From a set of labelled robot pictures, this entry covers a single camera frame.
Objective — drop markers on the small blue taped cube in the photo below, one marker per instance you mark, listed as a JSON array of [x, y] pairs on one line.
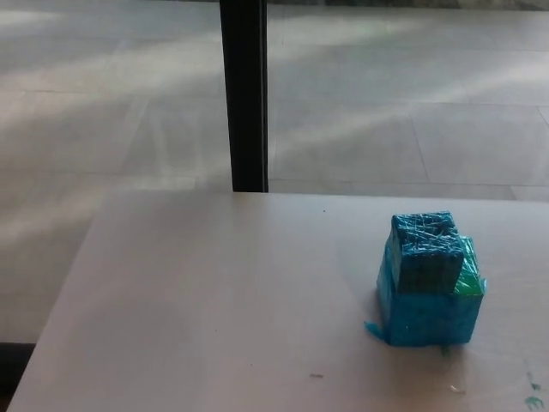
[[422, 249]]

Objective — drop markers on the big blue green cube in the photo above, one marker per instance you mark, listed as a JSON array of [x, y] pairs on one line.
[[422, 315]]

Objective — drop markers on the black vertical post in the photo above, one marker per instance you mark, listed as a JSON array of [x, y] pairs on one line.
[[244, 94]]

